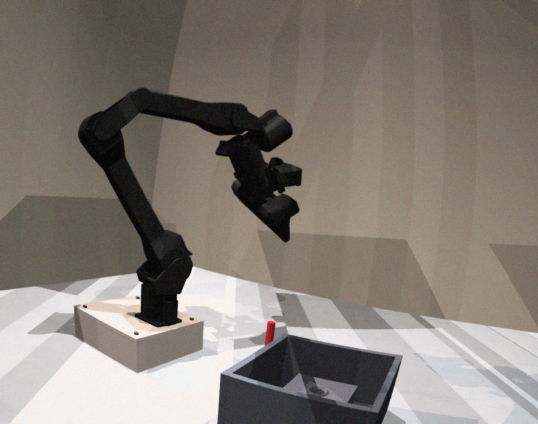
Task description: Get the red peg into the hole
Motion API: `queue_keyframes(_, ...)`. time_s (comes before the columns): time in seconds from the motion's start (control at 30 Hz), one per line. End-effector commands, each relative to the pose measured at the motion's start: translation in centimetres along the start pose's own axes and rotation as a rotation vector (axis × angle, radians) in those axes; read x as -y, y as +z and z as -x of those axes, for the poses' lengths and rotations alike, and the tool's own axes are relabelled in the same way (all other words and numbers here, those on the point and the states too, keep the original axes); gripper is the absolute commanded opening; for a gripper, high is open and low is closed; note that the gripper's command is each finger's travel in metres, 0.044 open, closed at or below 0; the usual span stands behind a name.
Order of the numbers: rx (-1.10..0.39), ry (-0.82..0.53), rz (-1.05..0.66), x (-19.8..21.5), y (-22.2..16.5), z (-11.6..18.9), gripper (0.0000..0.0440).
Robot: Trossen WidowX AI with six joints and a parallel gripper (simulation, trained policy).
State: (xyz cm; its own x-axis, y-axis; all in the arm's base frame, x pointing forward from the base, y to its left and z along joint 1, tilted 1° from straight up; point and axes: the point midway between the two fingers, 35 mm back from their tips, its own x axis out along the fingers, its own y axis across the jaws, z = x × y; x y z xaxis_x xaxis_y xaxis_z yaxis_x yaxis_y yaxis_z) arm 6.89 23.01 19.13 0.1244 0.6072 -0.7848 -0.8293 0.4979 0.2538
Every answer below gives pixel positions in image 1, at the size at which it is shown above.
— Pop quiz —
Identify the dark red peg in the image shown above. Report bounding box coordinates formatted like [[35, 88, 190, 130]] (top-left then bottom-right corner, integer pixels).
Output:
[[265, 321, 275, 345]]

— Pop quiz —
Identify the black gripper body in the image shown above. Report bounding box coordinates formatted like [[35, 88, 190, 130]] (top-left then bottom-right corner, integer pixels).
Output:
[[232, 161, 300, 227]]

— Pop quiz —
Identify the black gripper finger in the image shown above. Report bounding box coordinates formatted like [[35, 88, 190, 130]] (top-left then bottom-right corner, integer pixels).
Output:
[[238, 196, 264, 222], [267, 218, 290, 242]]

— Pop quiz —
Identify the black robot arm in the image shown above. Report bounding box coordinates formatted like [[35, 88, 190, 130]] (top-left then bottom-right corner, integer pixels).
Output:
[[78, 87, 302, 327]]

